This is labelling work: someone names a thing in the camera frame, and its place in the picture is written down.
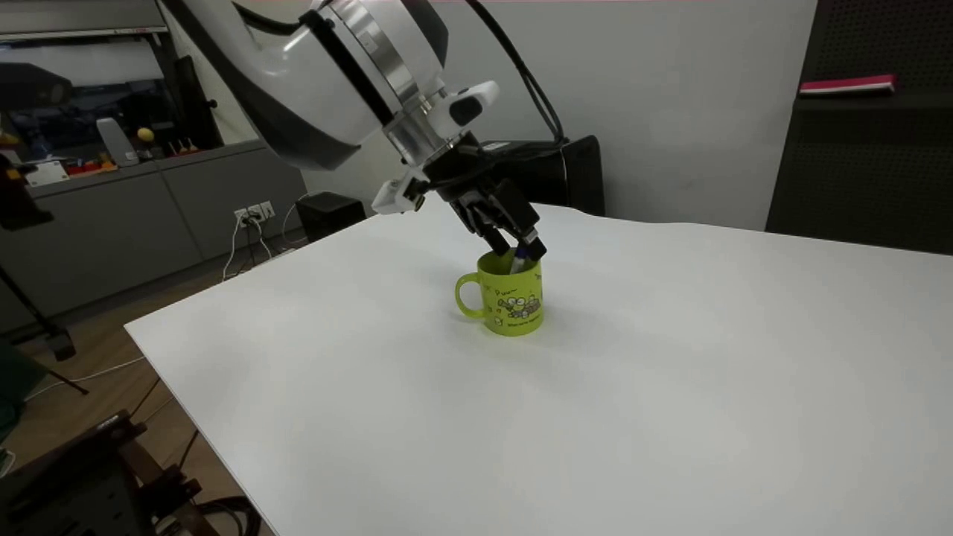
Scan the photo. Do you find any white power strip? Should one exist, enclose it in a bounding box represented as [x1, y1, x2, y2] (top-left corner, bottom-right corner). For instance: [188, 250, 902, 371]
[232, 200, 273, 223]

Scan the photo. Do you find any black box case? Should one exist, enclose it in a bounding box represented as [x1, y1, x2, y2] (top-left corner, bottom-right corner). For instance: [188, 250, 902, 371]
[485, 136, 605, 215]

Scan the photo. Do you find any blue capped white marker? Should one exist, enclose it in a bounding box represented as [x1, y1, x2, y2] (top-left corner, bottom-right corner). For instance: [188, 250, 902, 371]
[509, 250, 530, 274]

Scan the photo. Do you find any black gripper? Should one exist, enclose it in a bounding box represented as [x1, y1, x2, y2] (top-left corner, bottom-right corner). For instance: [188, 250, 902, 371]
[421, 134, 548, 262]

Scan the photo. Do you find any pink book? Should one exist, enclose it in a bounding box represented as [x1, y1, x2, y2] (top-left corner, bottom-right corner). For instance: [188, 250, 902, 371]
[797, 75, 896, 94]

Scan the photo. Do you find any grey cabinet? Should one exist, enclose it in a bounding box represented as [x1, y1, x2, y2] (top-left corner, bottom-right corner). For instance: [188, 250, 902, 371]
[0, 142, 304, 316]

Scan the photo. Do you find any tall black shelf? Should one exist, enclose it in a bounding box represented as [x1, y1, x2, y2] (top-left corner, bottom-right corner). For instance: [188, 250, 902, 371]
[765, 0, 953, 252]

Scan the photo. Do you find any green mug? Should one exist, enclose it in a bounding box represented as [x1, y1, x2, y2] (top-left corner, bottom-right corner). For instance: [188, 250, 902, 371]
[453, 252, 545, 335]

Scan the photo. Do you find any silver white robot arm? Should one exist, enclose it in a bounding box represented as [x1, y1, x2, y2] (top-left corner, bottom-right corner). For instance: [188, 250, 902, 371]
[161, 0, 548, 262]

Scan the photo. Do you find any small black speaker box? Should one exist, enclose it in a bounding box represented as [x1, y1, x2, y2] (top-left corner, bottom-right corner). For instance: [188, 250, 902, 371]
[293, 194, 365, 240]

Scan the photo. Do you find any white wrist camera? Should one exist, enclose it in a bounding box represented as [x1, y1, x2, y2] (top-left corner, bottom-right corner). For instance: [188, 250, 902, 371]
[371, 79, 500, 215]

